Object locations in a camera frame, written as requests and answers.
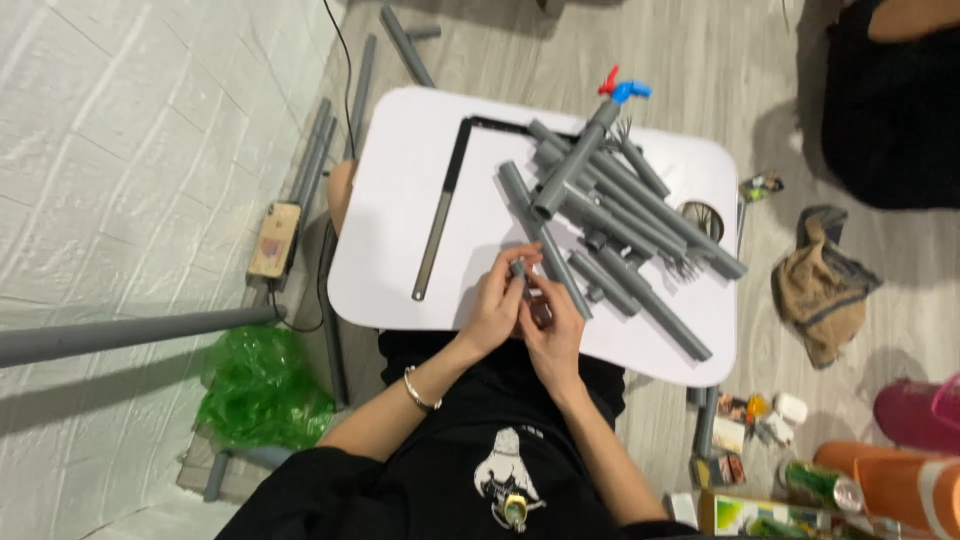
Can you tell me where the person's left hand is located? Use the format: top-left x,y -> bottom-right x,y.
457,243 -> 545,363

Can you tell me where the person's right hand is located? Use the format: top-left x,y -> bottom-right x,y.
519,273 -> 591,405

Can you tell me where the small gray pipe fitting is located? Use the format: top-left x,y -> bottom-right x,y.
510,258 -> 535,303

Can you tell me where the black L-shaped metal strip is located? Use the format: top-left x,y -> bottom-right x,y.
410,115 -> 580,303

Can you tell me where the gray tube with blue tap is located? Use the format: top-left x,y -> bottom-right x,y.
530,65 -> 654,221

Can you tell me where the pile of gray PVC pipes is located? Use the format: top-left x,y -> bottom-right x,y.
496,117 -> 750,363

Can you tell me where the white folding table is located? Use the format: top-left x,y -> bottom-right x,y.
327,85 -> 743,388

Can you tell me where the person's black shirt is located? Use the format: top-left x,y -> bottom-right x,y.
216,328 -> 702,540

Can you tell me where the heap of small packets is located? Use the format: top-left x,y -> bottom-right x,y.
690,390 -> 796,490

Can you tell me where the small colourful wrapper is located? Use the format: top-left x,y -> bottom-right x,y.
738,171 -> 786,204

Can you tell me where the phone in gold case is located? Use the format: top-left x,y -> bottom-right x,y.
246,200 -> 303,281

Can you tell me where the small white container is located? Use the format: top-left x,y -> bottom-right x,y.
771,391 -> 810,426

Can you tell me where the brown and gray cloth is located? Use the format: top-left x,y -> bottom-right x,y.
770,203 -> 884,371

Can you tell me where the green plastic bag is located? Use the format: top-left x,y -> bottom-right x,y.
194,325 -> 337,452

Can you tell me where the colourful cardboard carton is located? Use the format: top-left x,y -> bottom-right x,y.
696,488 -> 852,540

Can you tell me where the green drink can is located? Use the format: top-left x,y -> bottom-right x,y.
778,458 -> 865,516

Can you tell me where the pink slipper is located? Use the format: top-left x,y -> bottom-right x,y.
873,373 -> 960,456

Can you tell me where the orange bottle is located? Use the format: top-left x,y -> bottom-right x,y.
813,439 -> 960,539

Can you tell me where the thick long gray plumbing tube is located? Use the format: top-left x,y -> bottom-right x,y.
0,303 -> 288,369

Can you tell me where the silver bracelet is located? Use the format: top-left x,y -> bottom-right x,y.
402,365 -> 444,414

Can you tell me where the black cable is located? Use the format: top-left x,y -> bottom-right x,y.
268,0 -> 358,336

